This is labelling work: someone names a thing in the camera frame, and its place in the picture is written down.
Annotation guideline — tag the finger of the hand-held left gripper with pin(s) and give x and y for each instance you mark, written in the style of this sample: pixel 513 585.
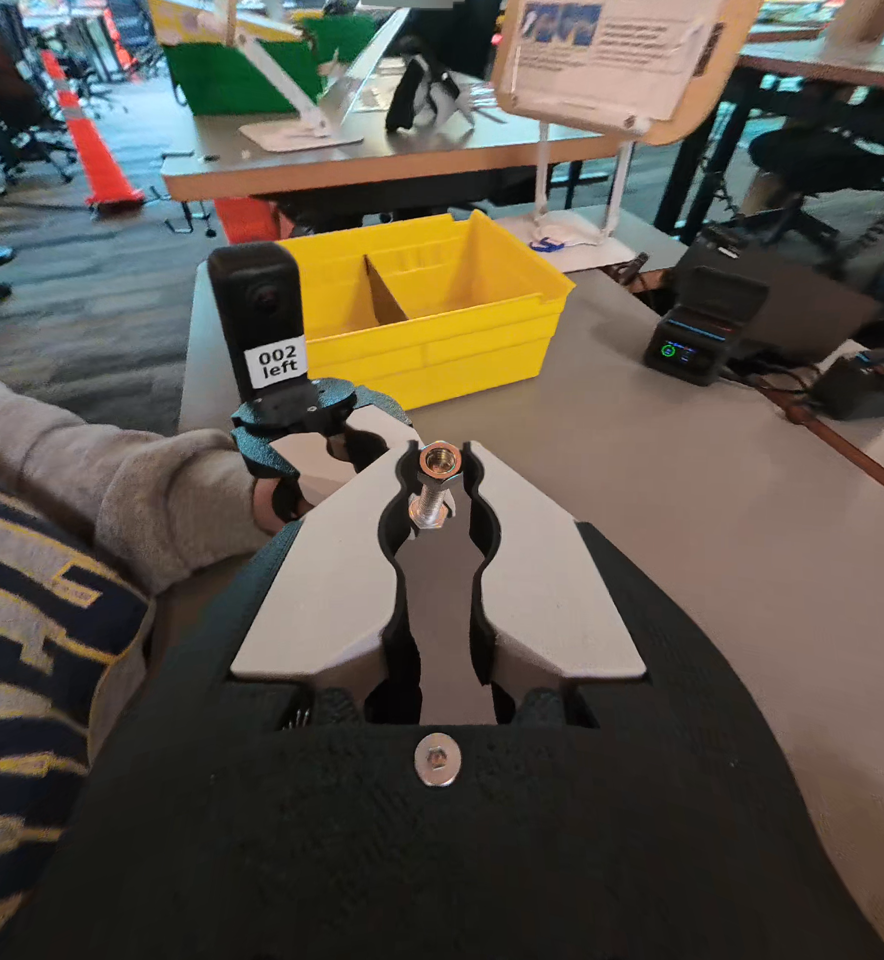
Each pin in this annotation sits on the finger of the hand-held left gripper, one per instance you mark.
pixel 383 433
pixel 310 469

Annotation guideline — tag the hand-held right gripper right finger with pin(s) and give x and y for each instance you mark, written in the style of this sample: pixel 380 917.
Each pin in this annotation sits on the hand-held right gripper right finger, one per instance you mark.
pixel 554 600

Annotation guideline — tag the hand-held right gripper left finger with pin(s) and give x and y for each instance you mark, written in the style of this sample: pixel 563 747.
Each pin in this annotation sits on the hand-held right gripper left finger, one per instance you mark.
pixel 322 600

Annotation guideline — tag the silver hex nut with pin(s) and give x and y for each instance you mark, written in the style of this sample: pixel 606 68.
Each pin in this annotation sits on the silver hex nut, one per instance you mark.
pixel 436 478

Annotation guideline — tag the silver metal bolt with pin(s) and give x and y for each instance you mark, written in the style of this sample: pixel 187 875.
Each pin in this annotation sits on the silver metal bolt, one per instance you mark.
pixel 430 504

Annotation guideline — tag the yellow plastic bin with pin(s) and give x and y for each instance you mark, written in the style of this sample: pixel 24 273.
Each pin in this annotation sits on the yellow plastic bin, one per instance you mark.
pixel 442 352

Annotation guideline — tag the person's left forearm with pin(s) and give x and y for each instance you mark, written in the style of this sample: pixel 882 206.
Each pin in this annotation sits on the person's left forearm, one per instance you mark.
pixel 112 480

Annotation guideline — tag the person's left hand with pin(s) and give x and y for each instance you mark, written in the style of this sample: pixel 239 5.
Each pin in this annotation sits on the person's left hand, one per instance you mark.
pixel 265 510

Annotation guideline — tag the white tilted stand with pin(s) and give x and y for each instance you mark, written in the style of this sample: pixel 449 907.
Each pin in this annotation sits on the white tilted stand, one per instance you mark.
pixel 299 127

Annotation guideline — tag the grey background table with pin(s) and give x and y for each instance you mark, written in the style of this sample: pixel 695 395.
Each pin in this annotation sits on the grey background table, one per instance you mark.
pixel 382 161

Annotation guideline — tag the orange traffic cone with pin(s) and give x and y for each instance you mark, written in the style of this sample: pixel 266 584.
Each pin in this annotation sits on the orange traffic cone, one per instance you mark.
pixel 97 157

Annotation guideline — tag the green plastic bin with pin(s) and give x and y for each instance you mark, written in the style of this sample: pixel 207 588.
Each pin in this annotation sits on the green plastic bin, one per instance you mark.
pixel 239 75

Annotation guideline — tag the black label printer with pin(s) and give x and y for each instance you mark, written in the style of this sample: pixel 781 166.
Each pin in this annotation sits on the black label printer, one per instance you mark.
pixel 700 330

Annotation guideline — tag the white sign stand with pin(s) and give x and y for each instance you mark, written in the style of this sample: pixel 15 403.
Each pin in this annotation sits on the white sign stand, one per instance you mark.
pixel 614 195

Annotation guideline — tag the black office chair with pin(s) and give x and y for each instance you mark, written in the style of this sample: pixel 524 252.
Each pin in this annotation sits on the black office chair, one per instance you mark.
pixel 824 161
pixel 7 97

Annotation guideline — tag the black power box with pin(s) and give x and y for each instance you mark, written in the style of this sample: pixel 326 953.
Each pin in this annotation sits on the black power box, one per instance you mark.
pixel 865 386

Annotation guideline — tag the black equipment case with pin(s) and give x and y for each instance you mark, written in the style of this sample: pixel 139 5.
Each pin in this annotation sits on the black equipment case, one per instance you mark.
pixel 809 300

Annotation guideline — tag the wooden sign board with paper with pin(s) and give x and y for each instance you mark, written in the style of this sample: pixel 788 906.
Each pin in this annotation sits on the wooden sign board with paper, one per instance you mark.
pixel 621 67

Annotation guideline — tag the wooden top desk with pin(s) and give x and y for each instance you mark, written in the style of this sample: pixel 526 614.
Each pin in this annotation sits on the wooden top desk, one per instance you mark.
pixel 831 67

